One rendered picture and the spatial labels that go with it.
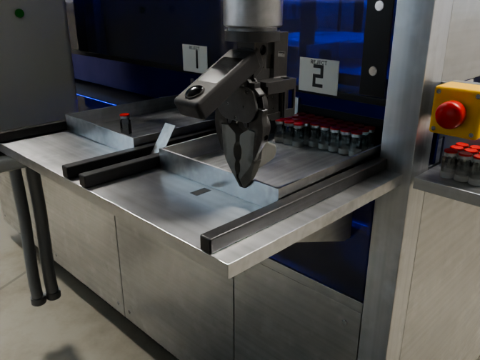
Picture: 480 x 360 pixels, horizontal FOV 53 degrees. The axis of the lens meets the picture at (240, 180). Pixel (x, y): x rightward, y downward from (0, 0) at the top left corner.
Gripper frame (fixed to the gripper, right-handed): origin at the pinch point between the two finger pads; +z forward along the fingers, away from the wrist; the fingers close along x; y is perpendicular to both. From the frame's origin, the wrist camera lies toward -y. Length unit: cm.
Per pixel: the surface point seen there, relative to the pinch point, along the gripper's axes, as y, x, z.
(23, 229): 4, 99, 45
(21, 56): 7, 88, -9
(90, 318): 24, 104, 91
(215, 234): -11.6, -7.6, 1.6
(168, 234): -12.9, -0.2, 3.8
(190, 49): 27, 42, -13
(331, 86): 26.9, 4.0, -9.3
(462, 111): 24.2, -19.7, -9.1
